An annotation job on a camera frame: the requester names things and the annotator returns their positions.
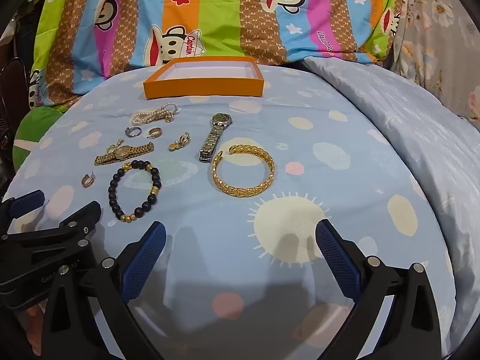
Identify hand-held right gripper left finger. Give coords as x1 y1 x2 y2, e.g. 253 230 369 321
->
39 220 167 360

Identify striped cartoon monkey blanket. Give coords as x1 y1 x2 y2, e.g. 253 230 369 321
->
28 0 404 107

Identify hanging clothes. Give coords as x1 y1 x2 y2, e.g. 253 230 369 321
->
4 0 49 61

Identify orange cardboard box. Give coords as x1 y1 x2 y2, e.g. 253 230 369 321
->
143 57 265 100

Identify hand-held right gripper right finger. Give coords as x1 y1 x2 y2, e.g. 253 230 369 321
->
315 219 443 360

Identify dark wooden chair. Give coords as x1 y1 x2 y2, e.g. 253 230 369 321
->
0 57 32 147

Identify light blue dotted bedsheet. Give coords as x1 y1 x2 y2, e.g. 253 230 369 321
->
0 60 456 360

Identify pearl bracelet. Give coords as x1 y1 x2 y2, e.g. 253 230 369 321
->
132 104 180 126

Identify gold wristwatch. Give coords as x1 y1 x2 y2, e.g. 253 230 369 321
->
94 142 155 166

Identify pale blue quilt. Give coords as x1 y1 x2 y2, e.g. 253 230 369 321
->
302 54 480 357

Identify floral cloth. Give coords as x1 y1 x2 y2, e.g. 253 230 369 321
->
390 0 480 128

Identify green pillow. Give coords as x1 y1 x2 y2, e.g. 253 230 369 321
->
11 105 70 171

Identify black bead bracelet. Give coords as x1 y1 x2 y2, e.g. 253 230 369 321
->
108 160 163 224

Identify silver wristwatch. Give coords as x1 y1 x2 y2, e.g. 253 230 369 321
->
199 113 233 163

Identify gold bangle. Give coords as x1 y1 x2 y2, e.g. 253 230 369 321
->
212 144 276 197

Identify person's left hand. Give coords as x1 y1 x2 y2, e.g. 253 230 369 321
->
22 298 49 351

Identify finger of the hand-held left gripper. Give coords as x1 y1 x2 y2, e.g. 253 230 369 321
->
0 190 46 230
0 200 102 250

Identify gold drop earring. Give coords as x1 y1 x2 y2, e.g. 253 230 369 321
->
167 132 191 152

